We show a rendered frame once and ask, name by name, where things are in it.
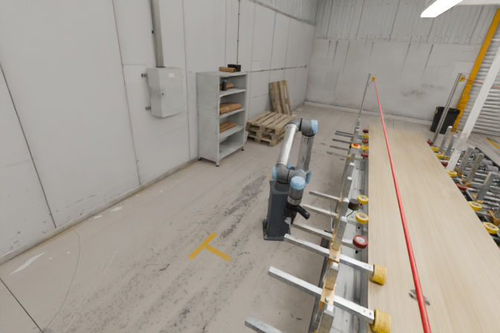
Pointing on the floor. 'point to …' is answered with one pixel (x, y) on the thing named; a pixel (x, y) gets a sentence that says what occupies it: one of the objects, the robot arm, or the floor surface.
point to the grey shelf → (206, 130)
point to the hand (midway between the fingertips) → (292, 225)
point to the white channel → (490, 67)
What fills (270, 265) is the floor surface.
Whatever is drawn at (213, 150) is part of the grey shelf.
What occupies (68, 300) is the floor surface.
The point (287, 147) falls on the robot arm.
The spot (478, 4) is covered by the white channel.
